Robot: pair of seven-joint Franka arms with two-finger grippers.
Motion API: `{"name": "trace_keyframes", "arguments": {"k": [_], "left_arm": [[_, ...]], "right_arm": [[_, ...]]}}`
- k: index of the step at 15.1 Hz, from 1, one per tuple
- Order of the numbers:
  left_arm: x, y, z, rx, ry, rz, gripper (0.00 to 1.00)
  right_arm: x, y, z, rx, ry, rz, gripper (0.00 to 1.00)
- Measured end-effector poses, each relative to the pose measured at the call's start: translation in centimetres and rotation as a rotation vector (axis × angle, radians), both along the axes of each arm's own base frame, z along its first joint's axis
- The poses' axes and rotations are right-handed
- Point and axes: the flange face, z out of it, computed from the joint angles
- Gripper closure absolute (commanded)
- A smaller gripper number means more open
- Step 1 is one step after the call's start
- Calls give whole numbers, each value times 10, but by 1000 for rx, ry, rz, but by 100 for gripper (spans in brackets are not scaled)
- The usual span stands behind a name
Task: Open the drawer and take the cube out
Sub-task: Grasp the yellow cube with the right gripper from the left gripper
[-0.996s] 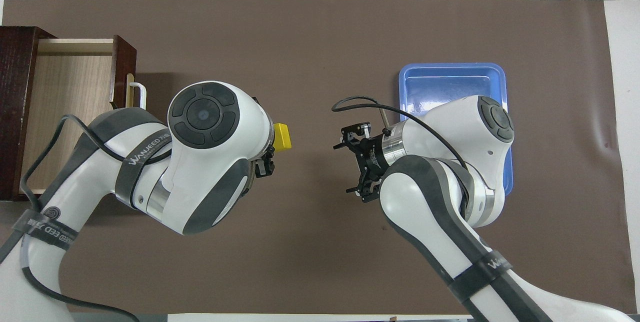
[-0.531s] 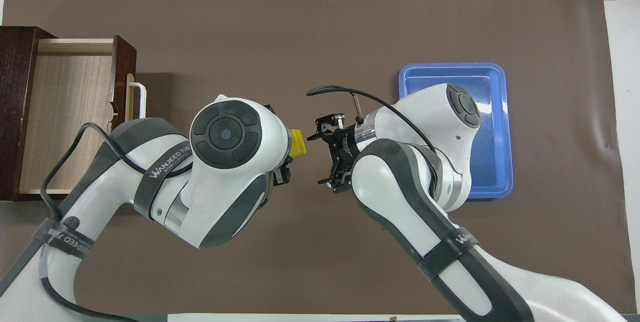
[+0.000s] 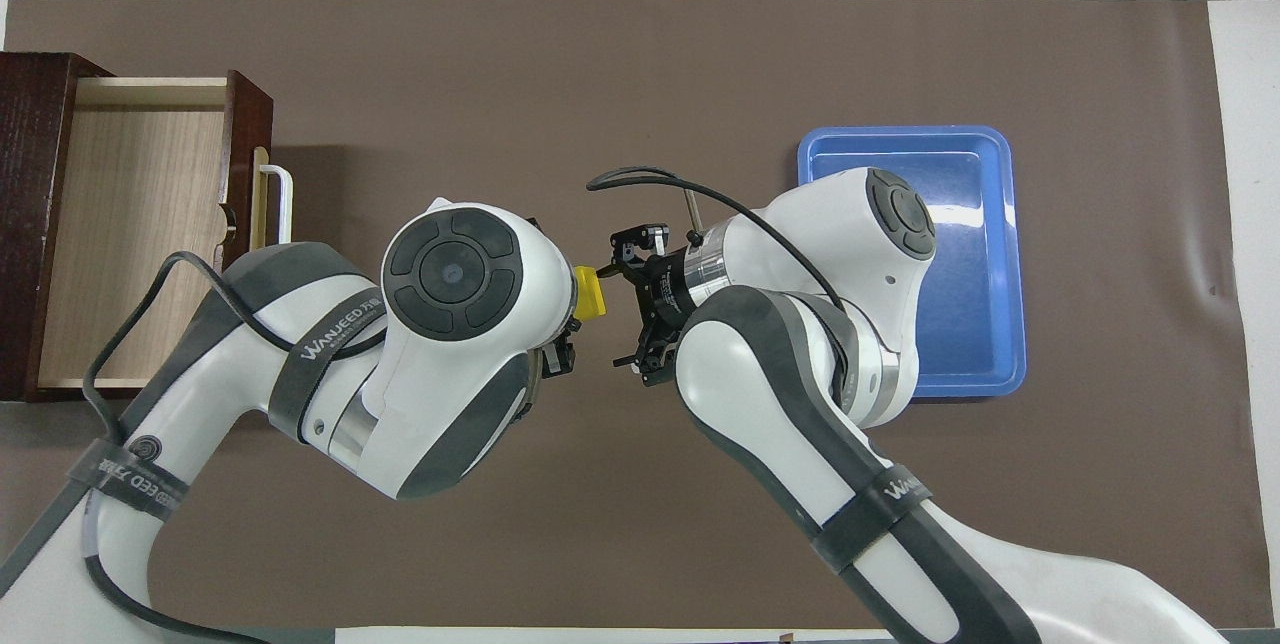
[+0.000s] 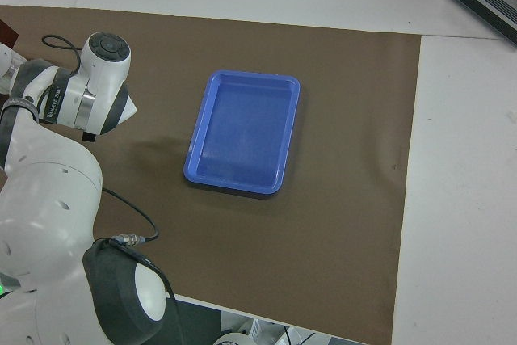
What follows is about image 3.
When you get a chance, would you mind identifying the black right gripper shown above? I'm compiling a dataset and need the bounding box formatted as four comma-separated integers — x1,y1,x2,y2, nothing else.
525,217,701,387

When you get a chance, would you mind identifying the yellow cube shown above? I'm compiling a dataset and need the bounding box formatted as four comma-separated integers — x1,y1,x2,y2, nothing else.
572,265,608,317

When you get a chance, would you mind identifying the wooden drawer with white handle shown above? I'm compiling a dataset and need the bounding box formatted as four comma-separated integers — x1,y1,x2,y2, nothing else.
37,71,294,391

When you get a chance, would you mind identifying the brown table mat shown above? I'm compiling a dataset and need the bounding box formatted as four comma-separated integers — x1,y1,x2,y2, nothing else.
0,0,1276,630

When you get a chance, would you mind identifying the blue plastic tray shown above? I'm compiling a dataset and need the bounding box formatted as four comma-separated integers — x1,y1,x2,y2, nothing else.
797,126,1028,398

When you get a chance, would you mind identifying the black velcro cable strap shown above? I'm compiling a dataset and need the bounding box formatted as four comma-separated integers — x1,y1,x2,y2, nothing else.
808,464,933,573
268,296,389,437
66,436,191,522

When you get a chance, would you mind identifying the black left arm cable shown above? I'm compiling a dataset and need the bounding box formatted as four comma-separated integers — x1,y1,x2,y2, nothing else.
0,251,301,644

